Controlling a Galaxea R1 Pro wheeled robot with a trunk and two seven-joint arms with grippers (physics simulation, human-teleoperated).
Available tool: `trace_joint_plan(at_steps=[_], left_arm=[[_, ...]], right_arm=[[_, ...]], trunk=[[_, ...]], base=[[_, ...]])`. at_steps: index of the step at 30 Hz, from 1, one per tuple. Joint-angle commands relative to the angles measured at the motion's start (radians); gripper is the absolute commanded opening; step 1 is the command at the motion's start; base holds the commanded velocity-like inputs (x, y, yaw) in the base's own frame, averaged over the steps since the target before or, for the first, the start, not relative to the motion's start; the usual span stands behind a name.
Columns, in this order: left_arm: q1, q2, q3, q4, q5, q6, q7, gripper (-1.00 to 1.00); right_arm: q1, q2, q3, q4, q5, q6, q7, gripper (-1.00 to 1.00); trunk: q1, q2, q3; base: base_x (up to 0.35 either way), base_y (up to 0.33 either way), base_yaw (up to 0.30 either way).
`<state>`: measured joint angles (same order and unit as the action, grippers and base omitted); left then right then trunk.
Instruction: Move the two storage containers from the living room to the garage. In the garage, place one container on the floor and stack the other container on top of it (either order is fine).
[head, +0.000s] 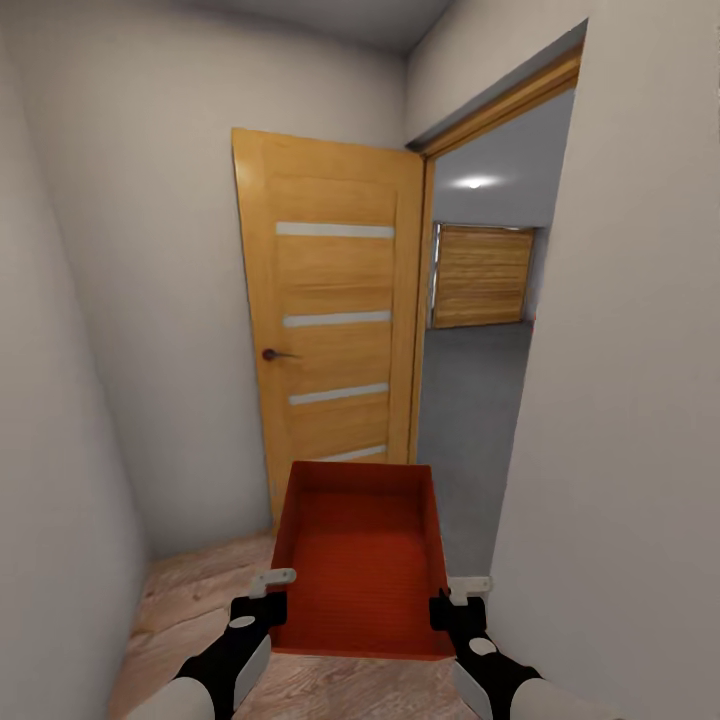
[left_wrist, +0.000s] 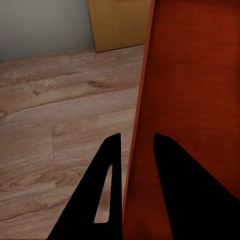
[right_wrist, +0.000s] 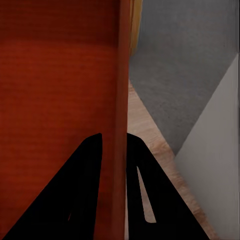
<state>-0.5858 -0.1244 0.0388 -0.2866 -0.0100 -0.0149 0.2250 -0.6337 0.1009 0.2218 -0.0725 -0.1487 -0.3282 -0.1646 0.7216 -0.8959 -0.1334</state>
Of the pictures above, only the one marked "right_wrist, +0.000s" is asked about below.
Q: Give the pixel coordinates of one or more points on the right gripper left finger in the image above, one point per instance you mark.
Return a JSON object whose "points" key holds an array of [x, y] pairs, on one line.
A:
{"points": [[66, 208]]}

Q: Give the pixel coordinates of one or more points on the storage box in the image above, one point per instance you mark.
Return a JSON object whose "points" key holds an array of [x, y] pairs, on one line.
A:
{"points": [[64, 77]]}

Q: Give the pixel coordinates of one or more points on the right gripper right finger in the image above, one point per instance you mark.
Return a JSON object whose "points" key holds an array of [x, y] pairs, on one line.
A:
{"points": [[174, 220]]}

